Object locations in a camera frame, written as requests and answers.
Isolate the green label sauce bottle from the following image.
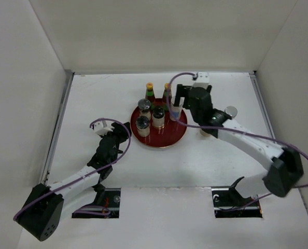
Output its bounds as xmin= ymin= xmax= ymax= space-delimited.
xmin=145 ymin=82 xmax=156 ymax=110
xmin=162 ymin=83 xmax=172 ymax=112

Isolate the silver lid jar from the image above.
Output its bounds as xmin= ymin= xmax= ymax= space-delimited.
xmin=225 ymin=106 xmax=238 ymax=119
xmin=170 ymin=96 xmax=183 ymax=121

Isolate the black cap glass shaker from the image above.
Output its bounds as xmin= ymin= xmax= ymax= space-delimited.
xmin=136 ymin=116 xmax=150 ymax=137

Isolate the black cap spice jar front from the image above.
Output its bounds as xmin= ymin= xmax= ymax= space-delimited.
xmin=152 ymin=106 xmax=165 ymax=129

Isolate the black cap spice jar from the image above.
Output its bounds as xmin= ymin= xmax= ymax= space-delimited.
xmin=200 ymin=129 xmax=212 ymax=137
xmin=152 ymin=106 xmax=165 ymax=129

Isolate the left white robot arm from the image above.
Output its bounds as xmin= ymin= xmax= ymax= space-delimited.
xmin=13 ymin=118 xmax=132 ymax=241

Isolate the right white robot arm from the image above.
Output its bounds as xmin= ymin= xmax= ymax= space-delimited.
xmin=173 ymin=84 xmax=304 ymax=205

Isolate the black cap spice jar rear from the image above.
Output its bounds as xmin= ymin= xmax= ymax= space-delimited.
xmin=200 ymin=129 xmax=212 ymax=137

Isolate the red round tray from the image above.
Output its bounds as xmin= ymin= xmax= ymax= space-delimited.
xmin=130 ymin=99 xmax=187 ymax=148

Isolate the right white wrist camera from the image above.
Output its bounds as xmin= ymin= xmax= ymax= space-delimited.
xmin=192 ymin=72 xmax=209 ymax=89

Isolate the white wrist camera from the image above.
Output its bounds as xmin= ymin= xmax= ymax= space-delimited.
xmin=90 ymin=120 xmax=112 ymax=136
xmin=192 ymin=72 xmax=209 ymax=89

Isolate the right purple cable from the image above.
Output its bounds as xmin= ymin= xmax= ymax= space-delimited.
xmin=167 ymin=72 xmax=308 ymax=212

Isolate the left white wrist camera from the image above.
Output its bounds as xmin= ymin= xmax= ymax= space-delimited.
xmin=90 ymin=120 xmax=112 ymax=136

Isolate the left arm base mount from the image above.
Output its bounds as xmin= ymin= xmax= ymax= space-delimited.
xmin=72 ymin=184 xmax=121 ymax=219

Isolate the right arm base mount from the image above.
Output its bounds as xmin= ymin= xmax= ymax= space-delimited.
xmin=212 ymin=177 xmax=262 ymax=218

